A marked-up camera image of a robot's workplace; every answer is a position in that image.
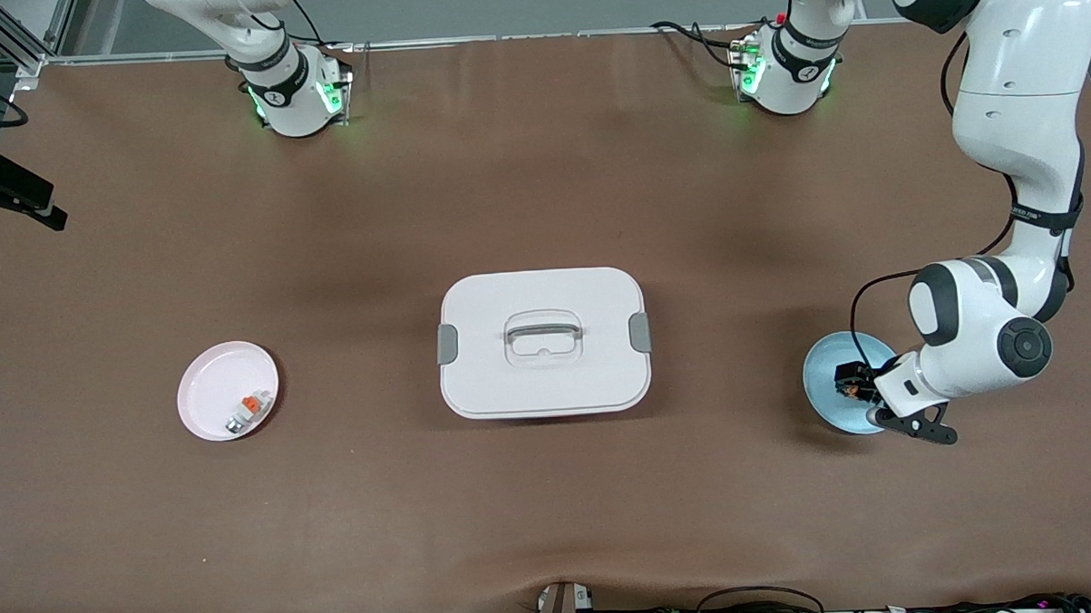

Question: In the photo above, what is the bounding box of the black looped cable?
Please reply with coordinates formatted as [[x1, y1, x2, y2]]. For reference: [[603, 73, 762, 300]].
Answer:
[[637, 583, 829, 613]]

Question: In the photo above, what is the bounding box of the black orange push-button switch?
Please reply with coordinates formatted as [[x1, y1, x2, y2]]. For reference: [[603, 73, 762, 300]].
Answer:
[[833, 358, 876, 399]]

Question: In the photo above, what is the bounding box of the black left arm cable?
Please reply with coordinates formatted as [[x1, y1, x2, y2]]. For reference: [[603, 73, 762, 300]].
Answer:
[[839, 29, 1028, 374]]

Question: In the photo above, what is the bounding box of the black cable bundle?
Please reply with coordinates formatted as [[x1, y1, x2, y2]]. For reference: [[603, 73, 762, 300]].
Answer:
[[828, 589, 1091, 613]]

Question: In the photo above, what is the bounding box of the white lidded storage box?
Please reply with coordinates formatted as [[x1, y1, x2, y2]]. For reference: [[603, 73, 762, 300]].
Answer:
[[433, 265, 656, 423]]

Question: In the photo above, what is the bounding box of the pale pink plastic plate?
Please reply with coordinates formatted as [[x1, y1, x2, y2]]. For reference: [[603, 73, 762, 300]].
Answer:
[[175, 339, 282, 444]]

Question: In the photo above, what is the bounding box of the brown table mat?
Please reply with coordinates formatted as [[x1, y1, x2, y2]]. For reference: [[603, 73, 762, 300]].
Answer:
[[0, 11, 1091, 613]]

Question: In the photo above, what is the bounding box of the black left base cable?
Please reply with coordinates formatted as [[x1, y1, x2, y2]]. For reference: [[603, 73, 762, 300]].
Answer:
[[650, 16, 755, 73]]

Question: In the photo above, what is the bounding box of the black base cable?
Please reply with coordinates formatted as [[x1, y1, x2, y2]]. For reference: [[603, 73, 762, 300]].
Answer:
[[650, 16, 755, 73], [290, 0, 356, 55]]

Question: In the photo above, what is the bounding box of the aluminium frame post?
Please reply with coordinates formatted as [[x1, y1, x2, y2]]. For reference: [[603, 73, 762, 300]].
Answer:
[[0, 0, 83, 92]]

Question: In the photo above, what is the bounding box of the white orange push-button switch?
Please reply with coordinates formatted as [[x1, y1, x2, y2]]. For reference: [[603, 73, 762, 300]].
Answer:
[[224, 389, 274, 436]]

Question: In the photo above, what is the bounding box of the light blue plastic plate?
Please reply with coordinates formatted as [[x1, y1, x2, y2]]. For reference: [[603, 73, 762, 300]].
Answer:
[[801, 328, 902, 438]]

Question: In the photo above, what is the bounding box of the black right base cable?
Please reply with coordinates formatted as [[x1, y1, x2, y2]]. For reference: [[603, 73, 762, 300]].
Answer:
[[290, 0, 356, 55]]

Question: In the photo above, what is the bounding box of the grey box lid handle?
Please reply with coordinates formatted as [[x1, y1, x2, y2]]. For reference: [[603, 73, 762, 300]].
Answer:
[[504, 311, 584, 345]]

